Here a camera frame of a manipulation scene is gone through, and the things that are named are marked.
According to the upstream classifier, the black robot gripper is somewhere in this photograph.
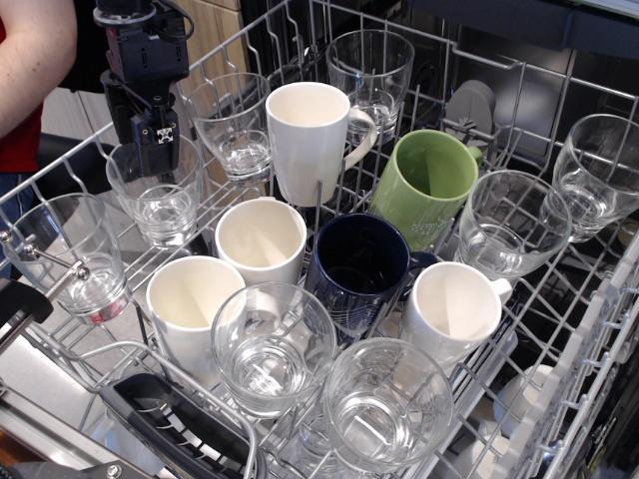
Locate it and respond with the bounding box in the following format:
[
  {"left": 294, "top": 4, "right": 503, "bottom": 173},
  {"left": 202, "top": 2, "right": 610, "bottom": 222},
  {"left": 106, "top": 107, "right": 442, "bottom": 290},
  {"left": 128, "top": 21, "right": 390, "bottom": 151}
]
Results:
[{"left": 99, "top": 11, "right": 190, "bottom": 176}]

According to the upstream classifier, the person forearm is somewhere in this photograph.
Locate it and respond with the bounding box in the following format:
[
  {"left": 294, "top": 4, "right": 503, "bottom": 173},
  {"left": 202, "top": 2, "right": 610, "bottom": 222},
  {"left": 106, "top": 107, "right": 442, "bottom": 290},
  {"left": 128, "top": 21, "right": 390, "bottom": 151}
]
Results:
[{"left": 1, "top": 0, "right": 78, "bottom": 137}]

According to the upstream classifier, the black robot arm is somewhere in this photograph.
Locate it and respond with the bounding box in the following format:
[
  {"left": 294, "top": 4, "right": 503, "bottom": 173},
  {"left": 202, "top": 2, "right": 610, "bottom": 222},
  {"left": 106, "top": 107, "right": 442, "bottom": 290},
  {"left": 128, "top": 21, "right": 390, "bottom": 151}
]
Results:
[{"left": 94, "top": 1, "right": 195, "bottom": 183}]

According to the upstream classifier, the clear glass under gripper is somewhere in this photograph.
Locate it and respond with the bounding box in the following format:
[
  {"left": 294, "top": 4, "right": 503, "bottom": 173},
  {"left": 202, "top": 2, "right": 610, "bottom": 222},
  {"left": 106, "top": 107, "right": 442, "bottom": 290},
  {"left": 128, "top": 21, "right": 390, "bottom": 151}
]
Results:
[{"left": 106, "top": 136, "right": 204, "bottom": 248}]

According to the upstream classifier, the clear glass back left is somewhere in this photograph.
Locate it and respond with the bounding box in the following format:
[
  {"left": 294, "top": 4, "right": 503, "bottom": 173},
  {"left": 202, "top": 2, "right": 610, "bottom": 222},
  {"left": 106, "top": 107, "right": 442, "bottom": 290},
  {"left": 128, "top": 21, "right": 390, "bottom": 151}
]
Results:
[{"left": 186, "top": 73, "right": 272, "bottom": 186}]

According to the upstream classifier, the clear glass far left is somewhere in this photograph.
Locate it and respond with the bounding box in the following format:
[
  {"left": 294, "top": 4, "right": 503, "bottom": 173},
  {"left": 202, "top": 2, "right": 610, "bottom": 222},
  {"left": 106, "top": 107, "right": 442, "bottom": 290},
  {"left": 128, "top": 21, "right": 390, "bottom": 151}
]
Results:
[{"left": 2, "top": 193, "right": 131, "bottom": 324}]

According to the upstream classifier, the tall white mug back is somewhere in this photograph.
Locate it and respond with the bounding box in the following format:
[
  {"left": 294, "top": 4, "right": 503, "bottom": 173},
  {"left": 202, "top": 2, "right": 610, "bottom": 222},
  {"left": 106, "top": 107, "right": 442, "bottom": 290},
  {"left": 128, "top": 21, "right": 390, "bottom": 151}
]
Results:
[{"left": 266, "top": 82, "right": 377, "bottom": 208}]

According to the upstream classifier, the black metal clamp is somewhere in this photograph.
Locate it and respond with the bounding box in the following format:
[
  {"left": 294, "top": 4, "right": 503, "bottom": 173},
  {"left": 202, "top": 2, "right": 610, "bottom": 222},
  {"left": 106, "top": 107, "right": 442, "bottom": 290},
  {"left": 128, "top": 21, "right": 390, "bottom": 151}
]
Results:
[{"left": 1, "top": 242, "right": 91, "bottom": 353}]

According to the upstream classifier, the clear glass back centre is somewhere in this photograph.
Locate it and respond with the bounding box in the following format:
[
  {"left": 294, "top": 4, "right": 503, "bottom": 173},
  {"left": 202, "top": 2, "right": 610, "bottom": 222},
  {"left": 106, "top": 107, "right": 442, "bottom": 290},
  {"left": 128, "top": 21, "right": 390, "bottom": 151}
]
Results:
[{"left": 325, "top": 29, "right": 415, "bottom": 145}]

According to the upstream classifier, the clear glass front centre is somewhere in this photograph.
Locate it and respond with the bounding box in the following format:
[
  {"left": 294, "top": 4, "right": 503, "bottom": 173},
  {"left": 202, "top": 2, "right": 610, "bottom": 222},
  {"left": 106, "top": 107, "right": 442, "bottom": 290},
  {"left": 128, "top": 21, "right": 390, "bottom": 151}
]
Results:
[{"left": 211, "top": 282, "right": 337, "bottom": 418}]

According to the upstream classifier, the dark blue mug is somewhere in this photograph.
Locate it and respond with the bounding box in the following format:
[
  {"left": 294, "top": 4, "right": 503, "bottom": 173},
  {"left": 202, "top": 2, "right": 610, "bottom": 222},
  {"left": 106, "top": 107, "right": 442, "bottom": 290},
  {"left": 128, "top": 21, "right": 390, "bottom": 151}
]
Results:
[{"left": 305, "top": 213, "right": 437, "bottom": 344}]

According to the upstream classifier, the green ceramic mug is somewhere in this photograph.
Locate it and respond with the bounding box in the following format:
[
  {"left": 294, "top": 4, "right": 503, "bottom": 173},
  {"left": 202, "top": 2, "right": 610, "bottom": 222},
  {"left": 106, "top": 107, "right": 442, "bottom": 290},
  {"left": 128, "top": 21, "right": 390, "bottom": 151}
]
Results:
[{"left": 368, "top": 130, "right": 483, "bottom": 250}]

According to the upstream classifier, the grey plastic rack clip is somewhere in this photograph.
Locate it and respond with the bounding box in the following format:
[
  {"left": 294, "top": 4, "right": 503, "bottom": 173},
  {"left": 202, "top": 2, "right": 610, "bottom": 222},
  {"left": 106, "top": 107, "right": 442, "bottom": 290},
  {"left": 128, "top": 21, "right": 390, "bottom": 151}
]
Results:
[{"left": 443, "top": 80, "right": 496, "bottom": 140}]

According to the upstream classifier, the clear glass front bottom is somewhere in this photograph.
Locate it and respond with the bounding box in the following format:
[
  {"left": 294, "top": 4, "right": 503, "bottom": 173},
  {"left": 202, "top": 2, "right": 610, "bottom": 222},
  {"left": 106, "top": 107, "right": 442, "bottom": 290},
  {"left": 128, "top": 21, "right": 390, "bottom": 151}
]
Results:
[{"left": 323, "top": 337, "right": 453, "bottom": 474}]

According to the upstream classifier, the clear glass right middle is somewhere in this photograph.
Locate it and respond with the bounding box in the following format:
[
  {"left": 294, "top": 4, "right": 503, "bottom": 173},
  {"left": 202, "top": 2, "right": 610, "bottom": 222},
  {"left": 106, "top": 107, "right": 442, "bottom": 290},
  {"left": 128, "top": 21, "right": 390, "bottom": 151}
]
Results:
[{"left": 454, "top": 170, "right": 573, "bottom": 281}]

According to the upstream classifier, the clear glass far right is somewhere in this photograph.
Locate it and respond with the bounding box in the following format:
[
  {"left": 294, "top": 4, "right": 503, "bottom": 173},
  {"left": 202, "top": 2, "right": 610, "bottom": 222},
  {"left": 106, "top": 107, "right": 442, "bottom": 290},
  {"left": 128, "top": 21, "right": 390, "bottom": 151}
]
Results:
[{"left": 552, "top": 114, "right": 638, "bottom": 242}]

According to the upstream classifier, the grey wire dishwasher rack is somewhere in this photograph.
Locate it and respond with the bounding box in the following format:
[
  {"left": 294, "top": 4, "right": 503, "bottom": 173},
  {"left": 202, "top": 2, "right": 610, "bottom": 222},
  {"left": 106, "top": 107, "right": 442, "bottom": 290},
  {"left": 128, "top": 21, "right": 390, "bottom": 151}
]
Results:
[{"left": 1, "top": 1, "right": 638, "bottom": 478}]

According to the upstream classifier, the black rack handle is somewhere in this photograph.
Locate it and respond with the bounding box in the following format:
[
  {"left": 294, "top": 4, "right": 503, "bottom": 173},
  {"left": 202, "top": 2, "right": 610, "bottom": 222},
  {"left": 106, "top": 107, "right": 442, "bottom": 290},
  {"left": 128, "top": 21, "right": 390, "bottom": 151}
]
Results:
[{"left": 100, "top": 373, "right": 267, "bottom": 478}]

